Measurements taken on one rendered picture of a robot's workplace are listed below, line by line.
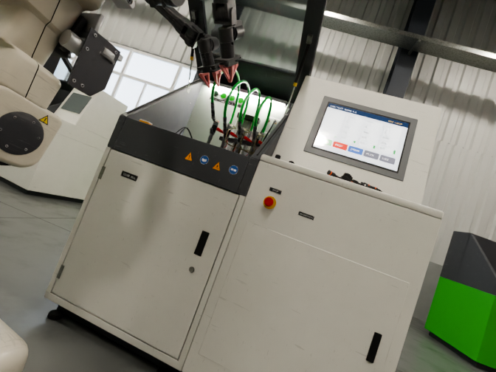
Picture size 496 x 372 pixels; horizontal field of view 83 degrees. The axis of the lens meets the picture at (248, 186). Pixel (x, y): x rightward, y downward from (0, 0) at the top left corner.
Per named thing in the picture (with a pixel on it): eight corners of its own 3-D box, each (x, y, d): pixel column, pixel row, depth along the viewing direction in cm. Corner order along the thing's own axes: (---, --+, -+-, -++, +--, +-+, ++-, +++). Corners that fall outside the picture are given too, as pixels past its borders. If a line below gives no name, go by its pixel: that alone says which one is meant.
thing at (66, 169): (-57, 159, 349) (9, 18, 364) (34, 178, 450) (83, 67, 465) (0, 190, 300) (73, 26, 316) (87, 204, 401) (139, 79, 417)
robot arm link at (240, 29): (211, 6, 103) (231, 7, 100) (228, 4, 111) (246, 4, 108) (213, 42, 110) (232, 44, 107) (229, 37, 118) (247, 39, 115)
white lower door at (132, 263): (49, 291, 122) (109, 147, 127) (53, 291, 124) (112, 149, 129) (176, 360, 107) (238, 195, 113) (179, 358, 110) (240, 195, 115)
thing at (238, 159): (113, 148, 127) (126, 116, 129) (119, 151, 132) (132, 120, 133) (236, 193, 114) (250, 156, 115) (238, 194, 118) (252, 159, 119)
